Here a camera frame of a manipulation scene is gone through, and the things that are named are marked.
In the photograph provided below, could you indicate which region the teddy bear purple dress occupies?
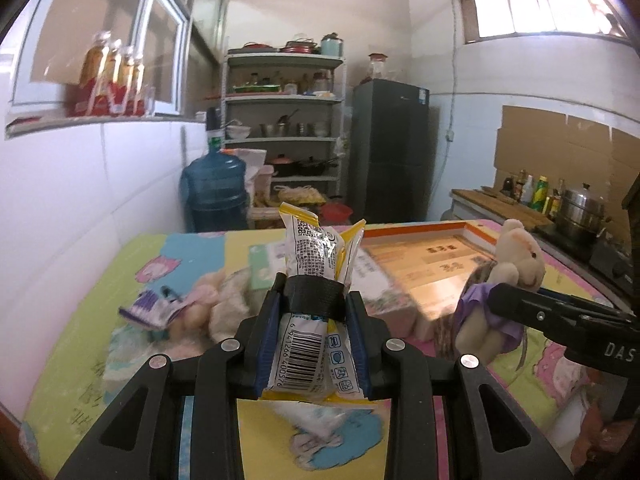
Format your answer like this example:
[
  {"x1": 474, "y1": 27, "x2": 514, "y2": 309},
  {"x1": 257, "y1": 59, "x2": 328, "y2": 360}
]
[{"x1": 434, "y1": 219, "x2": 546, "y2": 365}]

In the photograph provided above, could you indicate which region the yellow white snack packet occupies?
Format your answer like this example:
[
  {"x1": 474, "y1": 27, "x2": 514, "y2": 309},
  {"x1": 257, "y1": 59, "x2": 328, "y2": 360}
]
[{"x1": 266, "y1": 203, "x2": 366, "y2": 402}]

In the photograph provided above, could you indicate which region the teddy bear pink dress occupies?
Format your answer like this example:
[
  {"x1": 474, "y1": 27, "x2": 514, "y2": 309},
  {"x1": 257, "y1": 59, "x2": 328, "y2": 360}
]
[{"x1": 168, "y1": 268, "x2": 250, "y2": 342}]

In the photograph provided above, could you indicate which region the person's right hand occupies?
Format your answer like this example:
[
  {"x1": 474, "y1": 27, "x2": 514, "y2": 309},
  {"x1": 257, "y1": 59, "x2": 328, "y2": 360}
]
[{"x1": 570, "y1": 403, "x2": 638, "y2": 470}]

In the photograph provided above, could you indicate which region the floral tissue box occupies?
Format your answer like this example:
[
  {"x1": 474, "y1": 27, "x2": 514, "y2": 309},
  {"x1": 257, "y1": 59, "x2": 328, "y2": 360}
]
[{"x1": 352, "y1": 249, "x2": 433, "y2": 341}]

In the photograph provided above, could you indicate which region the steel steamer pot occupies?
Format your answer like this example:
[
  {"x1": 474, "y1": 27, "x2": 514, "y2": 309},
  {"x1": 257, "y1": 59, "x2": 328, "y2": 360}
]
[{"x1": 554, "y1": 182, "x2": 612, "y2": 245}]

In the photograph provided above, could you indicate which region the colourful cartoon table mat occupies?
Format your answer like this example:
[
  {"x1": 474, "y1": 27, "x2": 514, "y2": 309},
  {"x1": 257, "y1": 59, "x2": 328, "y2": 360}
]
[{"x1": 19, "y1": 219, "x2": 616, "y2": 480}]

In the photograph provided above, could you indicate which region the orange shallow cardboard box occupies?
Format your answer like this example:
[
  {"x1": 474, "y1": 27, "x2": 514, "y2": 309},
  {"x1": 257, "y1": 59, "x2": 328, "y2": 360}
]
[{"x1": 363, "y1": 220, "x2": 500, "y2": 330}]

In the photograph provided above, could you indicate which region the wooden cutting board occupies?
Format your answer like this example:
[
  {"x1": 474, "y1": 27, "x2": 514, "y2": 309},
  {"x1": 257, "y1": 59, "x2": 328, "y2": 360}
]
[{"x1": 450, "y1": 188, "x2": 552, "y2": 232}]

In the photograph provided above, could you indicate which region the green dish soap bottle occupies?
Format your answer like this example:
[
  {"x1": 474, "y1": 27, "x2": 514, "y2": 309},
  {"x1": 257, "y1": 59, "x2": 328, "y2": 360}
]
[{"x1": 529, "y1": 176, "x2": 549, "y2": 212}]

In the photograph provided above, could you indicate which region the purple white snack packet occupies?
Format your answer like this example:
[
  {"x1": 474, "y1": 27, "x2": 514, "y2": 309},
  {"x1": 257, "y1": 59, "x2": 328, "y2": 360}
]
[{"x1": 118, "y1": 286, "x2": 186, "y2": 330}]

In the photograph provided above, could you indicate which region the green white tissue box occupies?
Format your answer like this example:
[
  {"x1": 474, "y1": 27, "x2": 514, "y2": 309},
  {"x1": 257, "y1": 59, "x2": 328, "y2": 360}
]
[{"x1": 248, "y1": 242, "x2": 286, "y2": 290}]

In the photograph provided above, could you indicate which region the red plastic basket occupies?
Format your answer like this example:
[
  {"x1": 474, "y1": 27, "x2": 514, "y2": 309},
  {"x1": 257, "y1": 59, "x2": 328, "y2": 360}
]
[{"x1": 320, "y1": 202, "x2": 352, "y2": 226}]

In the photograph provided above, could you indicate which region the dark green refrigerator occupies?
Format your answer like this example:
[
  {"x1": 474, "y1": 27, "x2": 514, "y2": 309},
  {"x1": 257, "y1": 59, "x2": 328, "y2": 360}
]
[{"x1": 346, "y1": 79, "x2": 433, "y2": 223}]

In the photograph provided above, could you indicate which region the blue water jug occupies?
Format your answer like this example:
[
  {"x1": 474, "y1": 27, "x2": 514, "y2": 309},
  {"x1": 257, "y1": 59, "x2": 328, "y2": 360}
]
[{"x1": 179, "y1": 107, "x2": 248, "y2": 233}]

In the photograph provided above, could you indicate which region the grey metal shelf rack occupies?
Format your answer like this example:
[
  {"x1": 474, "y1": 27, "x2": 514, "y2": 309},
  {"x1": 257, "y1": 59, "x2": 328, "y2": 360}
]
[{"x1": 219, "y1": 44, "x2": 348, "y2": 197}]

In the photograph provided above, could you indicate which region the glass jar on refrigerator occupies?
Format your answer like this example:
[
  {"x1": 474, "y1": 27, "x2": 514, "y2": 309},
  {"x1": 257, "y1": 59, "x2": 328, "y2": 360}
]
[{"x1": 368, "y1": 52, "x2": 388, "y2": 79}]

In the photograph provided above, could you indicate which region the window with bars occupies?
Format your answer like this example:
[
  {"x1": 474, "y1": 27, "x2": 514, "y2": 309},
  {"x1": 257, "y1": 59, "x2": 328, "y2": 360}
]
[{"x1": 461, "y1": 0, "x2": 629, "y2": 44}]

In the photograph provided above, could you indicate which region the teal enamel pot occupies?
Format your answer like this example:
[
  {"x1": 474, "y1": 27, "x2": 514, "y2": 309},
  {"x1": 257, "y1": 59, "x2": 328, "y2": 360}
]
[{"x1": 320, "y1": 32, "x2": 344, "y2": 58}]

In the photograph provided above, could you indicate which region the orange drink bottle pack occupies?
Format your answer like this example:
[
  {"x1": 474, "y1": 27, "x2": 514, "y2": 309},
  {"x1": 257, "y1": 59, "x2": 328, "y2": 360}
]
[{"x1": 70, "y1": 30, "x2": 145, "y2": 117}]

